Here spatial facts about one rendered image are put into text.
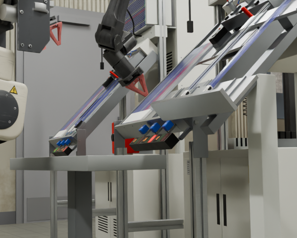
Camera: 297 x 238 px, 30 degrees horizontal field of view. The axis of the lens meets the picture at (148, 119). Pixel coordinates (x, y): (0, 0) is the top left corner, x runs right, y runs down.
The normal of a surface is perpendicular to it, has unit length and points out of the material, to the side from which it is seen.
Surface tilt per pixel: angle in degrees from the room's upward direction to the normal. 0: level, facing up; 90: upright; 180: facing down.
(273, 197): 90
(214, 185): 90
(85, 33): 90
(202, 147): 90
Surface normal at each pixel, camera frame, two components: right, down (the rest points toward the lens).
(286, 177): 0.36, -0.07
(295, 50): -0.93, -0.01
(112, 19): -0.51, -0.09
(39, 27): 0.68, -0.07
